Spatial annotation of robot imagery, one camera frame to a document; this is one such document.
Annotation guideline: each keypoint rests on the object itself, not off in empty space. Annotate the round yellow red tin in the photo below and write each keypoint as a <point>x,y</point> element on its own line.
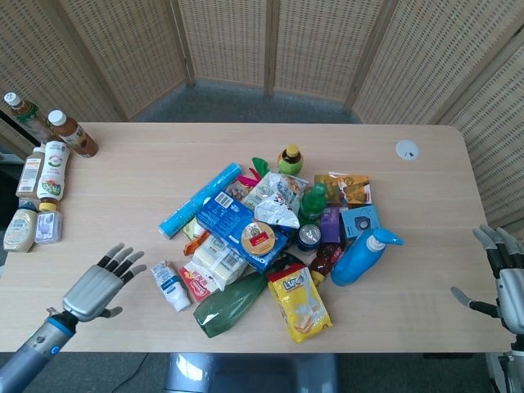
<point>258,240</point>

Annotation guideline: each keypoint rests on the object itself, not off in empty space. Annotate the green candy wrapper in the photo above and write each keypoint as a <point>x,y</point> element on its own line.
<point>260,164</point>

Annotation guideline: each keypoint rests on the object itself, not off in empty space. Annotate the yellow biscuit bag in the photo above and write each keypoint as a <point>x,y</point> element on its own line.
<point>301,303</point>

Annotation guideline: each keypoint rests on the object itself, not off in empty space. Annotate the light blue small box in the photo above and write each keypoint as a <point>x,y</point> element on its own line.
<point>362,221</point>

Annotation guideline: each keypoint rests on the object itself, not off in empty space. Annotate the dark blue drink can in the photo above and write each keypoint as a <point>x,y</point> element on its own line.
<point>310,237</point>

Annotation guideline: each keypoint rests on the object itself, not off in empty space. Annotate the white crumpled snack bag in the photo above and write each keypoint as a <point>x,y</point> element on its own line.
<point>276,213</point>

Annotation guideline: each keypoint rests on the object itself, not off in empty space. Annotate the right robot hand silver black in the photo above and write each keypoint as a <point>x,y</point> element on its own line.
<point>509,286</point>

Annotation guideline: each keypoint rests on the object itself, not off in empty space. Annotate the nut snack bag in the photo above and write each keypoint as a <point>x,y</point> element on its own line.
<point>278,186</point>

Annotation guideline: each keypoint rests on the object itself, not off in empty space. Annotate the clear plastic-wrapped white packet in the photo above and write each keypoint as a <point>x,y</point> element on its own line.
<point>219,262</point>

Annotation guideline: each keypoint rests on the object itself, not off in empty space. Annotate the light blue plastic roll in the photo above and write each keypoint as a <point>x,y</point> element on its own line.
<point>196,200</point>

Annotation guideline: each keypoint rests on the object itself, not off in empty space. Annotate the woven wooden folding screen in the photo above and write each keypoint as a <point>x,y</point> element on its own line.
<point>327,41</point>

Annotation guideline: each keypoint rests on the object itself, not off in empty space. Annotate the purple small box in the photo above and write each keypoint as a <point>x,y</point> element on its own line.
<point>332,225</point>

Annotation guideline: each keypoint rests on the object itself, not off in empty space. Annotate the large green plastic bottle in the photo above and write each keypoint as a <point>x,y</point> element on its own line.
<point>229,305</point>

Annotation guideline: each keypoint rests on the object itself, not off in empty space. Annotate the orange snack wrapper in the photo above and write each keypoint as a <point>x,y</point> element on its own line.
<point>195,244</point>

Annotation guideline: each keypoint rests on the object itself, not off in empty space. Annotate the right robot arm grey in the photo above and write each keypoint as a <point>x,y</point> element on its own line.
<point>509,368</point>

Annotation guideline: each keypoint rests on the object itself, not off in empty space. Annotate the pink candy wrapper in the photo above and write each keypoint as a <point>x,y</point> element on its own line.
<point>247,181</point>

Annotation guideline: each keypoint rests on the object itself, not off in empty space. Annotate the green bottle yellow cap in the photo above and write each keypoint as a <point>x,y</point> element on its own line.
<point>291,161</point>

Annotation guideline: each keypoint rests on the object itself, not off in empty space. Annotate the gold orange snack packet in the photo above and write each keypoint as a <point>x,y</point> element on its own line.
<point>348,189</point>

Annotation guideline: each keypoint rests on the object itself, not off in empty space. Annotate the purple bottle yellow cap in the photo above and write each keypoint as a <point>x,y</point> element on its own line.
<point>49,225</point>

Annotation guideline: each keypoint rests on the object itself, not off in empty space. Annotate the red drink bottle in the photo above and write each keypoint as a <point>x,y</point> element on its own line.
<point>323,262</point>

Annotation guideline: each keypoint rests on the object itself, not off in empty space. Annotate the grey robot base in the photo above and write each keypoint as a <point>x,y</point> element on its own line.
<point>254,372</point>

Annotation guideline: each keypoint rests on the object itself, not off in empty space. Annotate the blue Oreo cookie box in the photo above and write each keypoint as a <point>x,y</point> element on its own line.
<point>223,219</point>

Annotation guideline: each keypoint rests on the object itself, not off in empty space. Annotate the cream sauce squeeze bottle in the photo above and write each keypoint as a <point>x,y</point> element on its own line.
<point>18,231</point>

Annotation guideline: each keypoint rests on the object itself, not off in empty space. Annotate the green tea bottle white cap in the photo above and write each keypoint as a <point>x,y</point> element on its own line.
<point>28,116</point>

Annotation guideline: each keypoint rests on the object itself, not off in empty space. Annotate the white bottle green label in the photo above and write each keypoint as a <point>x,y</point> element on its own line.
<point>52,172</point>

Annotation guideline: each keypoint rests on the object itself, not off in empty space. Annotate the beige bottle orange label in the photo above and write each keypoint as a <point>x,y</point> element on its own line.
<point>30,174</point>

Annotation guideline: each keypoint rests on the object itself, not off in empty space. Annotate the brown tea bottle white cap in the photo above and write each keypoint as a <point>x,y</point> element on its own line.
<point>75,137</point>

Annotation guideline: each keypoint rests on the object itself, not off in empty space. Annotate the yellow green small packet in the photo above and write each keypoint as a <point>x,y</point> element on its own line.
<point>190,229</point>

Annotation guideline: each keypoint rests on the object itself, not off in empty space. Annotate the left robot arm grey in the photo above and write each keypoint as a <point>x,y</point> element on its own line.
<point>34,348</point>

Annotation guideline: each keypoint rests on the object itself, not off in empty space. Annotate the green Sprite bottle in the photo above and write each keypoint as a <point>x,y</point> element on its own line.
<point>313,202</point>

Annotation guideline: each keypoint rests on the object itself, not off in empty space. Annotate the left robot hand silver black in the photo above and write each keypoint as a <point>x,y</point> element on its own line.
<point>88,290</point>

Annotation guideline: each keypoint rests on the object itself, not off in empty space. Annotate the white cream tube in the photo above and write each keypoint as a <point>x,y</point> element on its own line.
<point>170,284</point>

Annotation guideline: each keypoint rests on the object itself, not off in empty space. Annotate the blue pump dispenser bottle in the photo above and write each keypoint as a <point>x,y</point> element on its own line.
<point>358,258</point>

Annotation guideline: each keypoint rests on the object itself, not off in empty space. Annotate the red white snack pack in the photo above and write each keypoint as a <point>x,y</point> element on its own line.
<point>198,284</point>

